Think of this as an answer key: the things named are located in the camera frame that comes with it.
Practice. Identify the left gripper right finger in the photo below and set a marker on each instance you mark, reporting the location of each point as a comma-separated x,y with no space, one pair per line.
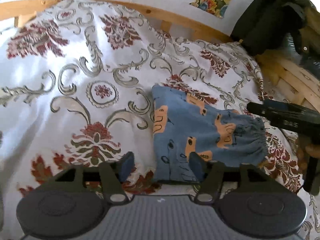
212,177

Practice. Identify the wooden bed frame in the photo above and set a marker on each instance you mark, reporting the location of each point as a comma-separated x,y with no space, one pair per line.
295,83

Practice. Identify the dark jacket on bedpost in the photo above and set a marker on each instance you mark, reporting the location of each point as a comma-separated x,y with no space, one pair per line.
265,24

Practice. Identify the white floral bedspread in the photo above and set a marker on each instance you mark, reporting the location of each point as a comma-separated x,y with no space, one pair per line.
76,89

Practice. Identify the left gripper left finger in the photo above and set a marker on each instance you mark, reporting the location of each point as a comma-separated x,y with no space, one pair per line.
112,175

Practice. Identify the blue patterned pyjama pants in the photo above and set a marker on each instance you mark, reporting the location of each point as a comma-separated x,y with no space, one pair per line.
184,124

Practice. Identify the olive green garment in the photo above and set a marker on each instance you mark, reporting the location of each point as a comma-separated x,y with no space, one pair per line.
310,32

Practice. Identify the operator hand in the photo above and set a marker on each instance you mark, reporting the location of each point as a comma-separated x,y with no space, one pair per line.
304,153

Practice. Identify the black plastic bag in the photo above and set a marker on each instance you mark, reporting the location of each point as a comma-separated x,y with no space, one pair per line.
309,62

